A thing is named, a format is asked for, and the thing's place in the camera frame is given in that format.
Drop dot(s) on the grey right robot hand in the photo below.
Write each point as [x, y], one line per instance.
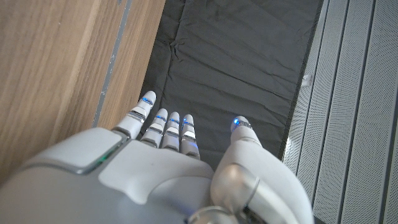
[140, 180]

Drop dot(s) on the black backdrop curtain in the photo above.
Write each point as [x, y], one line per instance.
[233, 62]

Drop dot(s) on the small white clip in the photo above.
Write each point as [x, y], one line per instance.
[306, 80]

